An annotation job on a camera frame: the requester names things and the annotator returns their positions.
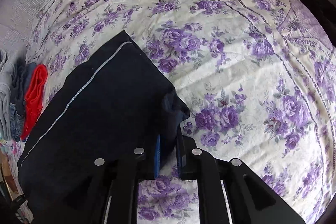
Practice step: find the navy blue pants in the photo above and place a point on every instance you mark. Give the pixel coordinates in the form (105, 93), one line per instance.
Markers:
(97, 135)

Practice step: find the blue denim folded garment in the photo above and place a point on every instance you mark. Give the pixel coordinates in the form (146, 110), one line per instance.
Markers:
(21, 81)

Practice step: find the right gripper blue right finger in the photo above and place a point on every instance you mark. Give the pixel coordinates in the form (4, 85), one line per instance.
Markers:
(179, 148)

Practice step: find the grey folded garment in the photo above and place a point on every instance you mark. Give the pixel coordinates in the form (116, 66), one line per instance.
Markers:
(7, 73)

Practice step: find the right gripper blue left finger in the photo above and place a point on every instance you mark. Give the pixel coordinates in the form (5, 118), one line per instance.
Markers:
(157, 155)

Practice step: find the purple floral bed sheet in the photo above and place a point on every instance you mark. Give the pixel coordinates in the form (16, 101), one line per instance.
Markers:
(257, 75)

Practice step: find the red folded garment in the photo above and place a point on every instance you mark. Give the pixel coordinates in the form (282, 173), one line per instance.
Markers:
(34, 99)

